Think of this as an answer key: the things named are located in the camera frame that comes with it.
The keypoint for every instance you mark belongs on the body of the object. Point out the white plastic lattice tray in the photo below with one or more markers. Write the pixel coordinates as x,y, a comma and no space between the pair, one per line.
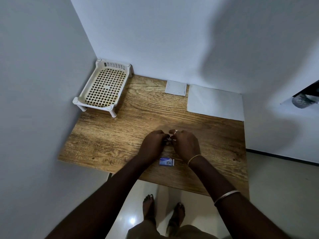
104,87

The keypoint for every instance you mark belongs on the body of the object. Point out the person's left hand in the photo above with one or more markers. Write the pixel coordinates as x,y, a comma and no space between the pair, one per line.
153,146

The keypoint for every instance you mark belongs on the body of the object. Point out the person's right foot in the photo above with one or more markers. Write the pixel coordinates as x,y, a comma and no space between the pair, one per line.
177,215

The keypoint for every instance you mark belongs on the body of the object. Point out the person's right forearm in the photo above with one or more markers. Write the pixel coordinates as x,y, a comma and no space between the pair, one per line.
236,204

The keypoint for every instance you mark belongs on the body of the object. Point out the person's left foot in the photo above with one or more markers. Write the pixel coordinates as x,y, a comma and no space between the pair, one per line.
149,209

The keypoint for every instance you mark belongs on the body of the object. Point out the silver bangle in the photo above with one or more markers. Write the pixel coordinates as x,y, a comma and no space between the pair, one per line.
226,195

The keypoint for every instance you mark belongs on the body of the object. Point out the large white paper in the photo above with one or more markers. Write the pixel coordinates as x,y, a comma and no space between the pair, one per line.
215,102

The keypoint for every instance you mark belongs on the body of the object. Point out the yellow wrist thread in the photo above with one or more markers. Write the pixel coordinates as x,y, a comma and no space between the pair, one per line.
195,158

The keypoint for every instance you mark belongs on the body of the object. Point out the small blue staple box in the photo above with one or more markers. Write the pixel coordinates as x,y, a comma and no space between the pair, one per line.
165,161

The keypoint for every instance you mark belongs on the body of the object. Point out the person's left forearm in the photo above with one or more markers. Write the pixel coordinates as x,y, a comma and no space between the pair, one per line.
104,199

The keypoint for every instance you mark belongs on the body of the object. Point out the person's right hand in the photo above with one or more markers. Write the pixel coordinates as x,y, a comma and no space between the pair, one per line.
185,146

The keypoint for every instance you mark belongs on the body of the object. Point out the yellow and silver stapler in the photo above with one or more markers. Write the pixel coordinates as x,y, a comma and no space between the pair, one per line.
170,140

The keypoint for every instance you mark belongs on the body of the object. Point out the small white paper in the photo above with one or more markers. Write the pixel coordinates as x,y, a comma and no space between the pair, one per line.
175,88

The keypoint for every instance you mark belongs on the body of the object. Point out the person's foot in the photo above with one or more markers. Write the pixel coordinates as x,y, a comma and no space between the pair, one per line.
177,215
149,209

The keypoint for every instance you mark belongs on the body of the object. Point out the olive trousers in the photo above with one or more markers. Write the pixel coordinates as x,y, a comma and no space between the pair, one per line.
174,232

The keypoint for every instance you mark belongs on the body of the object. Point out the grey round container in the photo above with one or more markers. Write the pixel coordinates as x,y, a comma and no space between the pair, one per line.
304,100

